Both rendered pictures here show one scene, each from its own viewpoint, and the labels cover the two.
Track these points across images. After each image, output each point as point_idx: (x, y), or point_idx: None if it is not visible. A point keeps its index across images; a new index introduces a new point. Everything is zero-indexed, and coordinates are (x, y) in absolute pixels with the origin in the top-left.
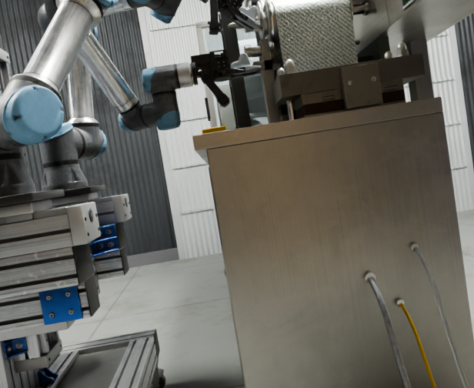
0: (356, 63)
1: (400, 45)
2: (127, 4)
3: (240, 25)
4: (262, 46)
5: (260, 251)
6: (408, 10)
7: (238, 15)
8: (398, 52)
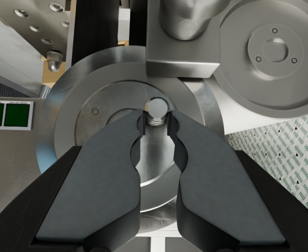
0: None
1: (48, 67)
2: None
3: (272, 178)
4: (146, 28)
5: None
6: (27, 98)
7: (14, 208)
8: (48, 58)
